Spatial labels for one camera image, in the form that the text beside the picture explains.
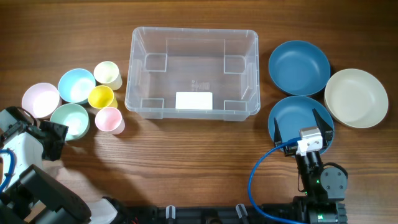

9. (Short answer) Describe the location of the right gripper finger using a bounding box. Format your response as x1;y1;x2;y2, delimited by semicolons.
273;118;282;146
312;109;333;137

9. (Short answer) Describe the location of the mint green bowl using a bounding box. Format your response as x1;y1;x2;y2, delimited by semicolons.
50;103;90;141

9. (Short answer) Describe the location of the pink bowl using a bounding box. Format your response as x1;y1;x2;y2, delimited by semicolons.
22;83;62;119

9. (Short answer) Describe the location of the light blue bowl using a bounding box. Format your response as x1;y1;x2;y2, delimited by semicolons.
58;68;96;104

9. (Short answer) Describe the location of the pink cup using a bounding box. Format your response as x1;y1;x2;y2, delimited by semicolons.
95;107;126;135

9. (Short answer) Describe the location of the cream pale yellow cup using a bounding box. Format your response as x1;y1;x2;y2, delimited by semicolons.
93;61;123;90

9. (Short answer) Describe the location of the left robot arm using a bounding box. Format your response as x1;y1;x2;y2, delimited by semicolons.
1;106;118;223

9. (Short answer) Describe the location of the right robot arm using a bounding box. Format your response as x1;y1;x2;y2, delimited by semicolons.
272;109;348;223

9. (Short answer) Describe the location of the clear plastic storage container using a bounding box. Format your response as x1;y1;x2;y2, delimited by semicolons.
124;27;261;121

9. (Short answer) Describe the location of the dark blue near plate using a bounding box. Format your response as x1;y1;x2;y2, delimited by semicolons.
268;96;335;142

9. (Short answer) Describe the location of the dark blue plate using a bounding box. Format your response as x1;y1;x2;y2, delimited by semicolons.
268;40;331;96
268;96;335;142

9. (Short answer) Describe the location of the cream beige plate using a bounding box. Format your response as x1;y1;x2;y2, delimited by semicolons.
324;68;389;129

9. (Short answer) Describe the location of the dark blue far plate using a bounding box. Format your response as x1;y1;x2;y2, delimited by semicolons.
268;40;331;96

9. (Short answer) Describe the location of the right blue cable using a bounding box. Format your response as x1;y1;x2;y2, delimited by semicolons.
247;136;308;224

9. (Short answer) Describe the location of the blue cable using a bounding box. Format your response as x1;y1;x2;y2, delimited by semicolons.
0;148;16;194
247;136;308;224

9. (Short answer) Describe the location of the left blue cable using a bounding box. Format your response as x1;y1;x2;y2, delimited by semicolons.
0;148;16;194

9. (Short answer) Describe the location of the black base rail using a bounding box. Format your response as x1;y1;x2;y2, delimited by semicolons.
105;203;348;224

